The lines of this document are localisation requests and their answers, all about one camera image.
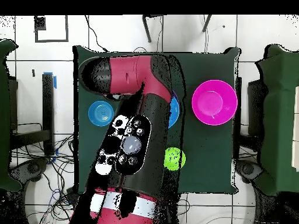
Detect large blue bowl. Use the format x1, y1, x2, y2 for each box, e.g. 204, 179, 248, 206
168, 96, 180, 129

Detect small blue bowl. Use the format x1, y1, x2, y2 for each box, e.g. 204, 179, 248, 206
88, 100, 114, 127

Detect green bowl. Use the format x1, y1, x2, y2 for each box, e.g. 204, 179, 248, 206
163, 146, 187, 171

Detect dark green table cloth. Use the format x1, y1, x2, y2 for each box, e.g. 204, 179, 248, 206
73, 45, 241, 195

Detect large pink bowl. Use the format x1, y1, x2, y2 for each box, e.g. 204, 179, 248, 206
191, 79, 238, 126

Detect black metal leg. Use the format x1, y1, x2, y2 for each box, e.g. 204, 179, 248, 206
201, 15, 213, 33
142, 15, 165, 43

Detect black stand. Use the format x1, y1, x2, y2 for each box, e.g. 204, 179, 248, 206
10, 72, 57, 156
234, 76, 267, 152

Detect black office chair base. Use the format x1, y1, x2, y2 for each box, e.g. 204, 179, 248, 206
10, 158, 48, 185
235, 159, 265, 184

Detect green covered side table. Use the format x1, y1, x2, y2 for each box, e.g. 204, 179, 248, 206
255, 44, 299, 196
0, 38, 23, 192

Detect white boxes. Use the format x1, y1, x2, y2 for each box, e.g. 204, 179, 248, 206
291, 86, 299, 172

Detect tangle of cables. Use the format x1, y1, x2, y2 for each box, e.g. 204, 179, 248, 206
11, 134, 80, 224

